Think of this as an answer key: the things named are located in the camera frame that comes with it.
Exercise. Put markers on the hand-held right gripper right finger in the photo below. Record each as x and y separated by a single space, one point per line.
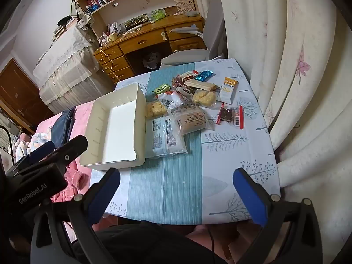
250 198

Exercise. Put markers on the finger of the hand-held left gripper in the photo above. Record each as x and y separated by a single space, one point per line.
70 151
41 149

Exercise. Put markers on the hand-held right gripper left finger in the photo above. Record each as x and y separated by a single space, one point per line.
106 189

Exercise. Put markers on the white plastic bin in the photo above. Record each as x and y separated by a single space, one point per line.
118 126

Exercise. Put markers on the large clear white packet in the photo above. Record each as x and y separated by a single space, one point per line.
165 137

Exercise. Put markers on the red edged clear packet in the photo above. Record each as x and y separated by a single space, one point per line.
228 114

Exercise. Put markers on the clear yellow cake packet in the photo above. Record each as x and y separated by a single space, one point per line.
204 98
155 109

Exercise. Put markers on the clear brown bread packet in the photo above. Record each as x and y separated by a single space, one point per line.
192 119

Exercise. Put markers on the orange white snack packet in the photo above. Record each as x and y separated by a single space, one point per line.
228 90

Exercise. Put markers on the green candy packet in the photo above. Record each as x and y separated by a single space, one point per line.
162 89

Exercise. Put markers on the clear packet with red print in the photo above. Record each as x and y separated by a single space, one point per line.
172 99

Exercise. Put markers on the white wafer bar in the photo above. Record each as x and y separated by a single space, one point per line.
198 84

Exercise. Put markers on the small clear red packet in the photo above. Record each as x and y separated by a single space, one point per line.
176 82

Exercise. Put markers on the blue snack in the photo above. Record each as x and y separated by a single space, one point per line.
205 75

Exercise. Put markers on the red white bar packet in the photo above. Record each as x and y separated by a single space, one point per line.
188 74

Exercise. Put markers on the white patterned fleece cloth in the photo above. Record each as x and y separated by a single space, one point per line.
27 143

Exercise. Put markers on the blue jeans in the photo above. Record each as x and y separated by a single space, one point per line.
62 126

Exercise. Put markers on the pink fleece garment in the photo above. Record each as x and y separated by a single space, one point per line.
71 178

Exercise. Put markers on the brown wooden door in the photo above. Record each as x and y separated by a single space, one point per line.
19 88

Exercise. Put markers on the white lace cover cloth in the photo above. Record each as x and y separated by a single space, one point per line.
68 68

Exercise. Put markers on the white floral curtain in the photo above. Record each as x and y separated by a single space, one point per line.
302 101

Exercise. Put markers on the stack of books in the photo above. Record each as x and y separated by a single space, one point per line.
62 30

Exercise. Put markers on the trash bin with black bag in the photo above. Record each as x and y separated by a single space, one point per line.
151 59

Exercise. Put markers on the white plastic bag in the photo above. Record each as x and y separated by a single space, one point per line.
114 29

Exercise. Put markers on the floral fabric bag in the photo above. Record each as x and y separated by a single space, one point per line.
85 20

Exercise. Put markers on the wooden desk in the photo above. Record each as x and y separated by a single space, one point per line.
145 40

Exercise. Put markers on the dark printed box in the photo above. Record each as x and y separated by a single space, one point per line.
136 21

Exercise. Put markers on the grey office chair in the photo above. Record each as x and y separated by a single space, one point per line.
187 55

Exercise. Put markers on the grey object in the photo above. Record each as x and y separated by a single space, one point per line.
191 13

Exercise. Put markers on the white printed storage box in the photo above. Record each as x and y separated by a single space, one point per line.
185 7

